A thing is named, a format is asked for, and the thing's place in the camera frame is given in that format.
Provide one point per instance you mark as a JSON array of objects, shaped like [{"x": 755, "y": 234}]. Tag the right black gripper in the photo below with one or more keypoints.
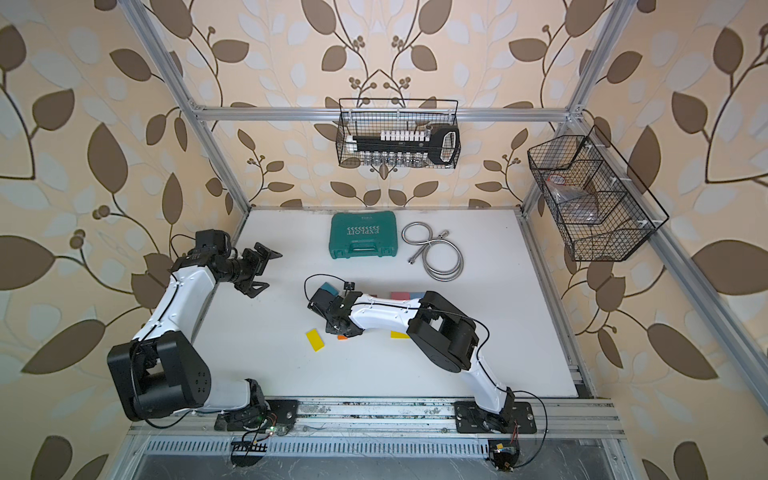
[{"x": 330, "y": 327}]

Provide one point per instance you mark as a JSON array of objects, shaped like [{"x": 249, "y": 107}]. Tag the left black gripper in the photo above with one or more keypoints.
[{"x": 265, "y": 255}]

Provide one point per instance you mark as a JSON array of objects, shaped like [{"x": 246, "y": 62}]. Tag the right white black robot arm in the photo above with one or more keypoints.
[{"x": 443, "y": 333}]

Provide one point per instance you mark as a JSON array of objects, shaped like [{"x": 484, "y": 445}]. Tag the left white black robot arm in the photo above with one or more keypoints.
[{"x": 159, "y": 372}]

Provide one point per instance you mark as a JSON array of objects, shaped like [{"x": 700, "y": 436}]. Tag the teal block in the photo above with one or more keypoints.
[{"x": 330, "y": 289}]

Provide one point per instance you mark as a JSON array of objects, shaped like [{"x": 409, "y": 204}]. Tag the green plastic tool case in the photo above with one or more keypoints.
[{"x": 367, "y": 234}]

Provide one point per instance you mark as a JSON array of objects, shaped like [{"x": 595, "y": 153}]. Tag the black white socket set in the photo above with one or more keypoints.
[{"x": 435, "y": 146}]

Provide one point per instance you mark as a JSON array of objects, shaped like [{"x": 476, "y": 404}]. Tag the clear plastic bag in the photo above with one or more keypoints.
[{"x": 573, "y": 205}]

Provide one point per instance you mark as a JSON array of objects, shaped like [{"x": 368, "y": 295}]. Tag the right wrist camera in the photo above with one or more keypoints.
[{"x": 321, "y": 302}]

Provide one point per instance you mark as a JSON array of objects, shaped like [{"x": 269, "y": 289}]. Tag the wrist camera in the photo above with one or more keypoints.
[
  {"x": 321, "y": 302},
  {"x": 213, "y": 241}
]

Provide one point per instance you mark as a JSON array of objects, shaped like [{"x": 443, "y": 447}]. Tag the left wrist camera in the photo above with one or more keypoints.
[{"x": 213, "y": 241}]

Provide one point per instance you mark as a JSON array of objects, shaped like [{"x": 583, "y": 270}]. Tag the aluminium front rail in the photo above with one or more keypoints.
[{"x": 347, "y": 417}]

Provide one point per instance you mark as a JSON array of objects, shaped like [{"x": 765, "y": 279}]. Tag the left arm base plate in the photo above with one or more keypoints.
[{"x": 272, "y": 415}]

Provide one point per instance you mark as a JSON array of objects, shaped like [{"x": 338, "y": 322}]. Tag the centre black wire basket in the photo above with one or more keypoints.
[{"x": 371, "y": 115}]

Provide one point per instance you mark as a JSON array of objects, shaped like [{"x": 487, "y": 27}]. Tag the black wire basket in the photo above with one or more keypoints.
[
  {"x": 629, "y": 213},
  {"x": 371, "y": 115}
]

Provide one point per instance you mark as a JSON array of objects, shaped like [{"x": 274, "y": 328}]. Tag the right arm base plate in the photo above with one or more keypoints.
[{"x": 471, "y": 419}]

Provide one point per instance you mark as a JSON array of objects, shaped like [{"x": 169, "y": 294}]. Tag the right black wire basket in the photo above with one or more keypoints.
[{"x": 629, "y": 213}]

